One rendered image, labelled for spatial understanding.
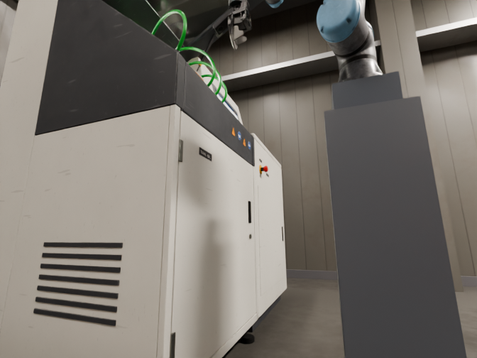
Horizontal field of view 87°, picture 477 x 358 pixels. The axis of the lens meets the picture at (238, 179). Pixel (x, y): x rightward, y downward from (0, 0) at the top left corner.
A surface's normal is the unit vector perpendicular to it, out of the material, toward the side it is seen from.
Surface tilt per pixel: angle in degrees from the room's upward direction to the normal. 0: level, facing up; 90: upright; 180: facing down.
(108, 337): 90
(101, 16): 90
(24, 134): 90
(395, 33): 90
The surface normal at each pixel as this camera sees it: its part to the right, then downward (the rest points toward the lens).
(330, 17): -0.65, -0.03
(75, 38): -0.36, -0.19
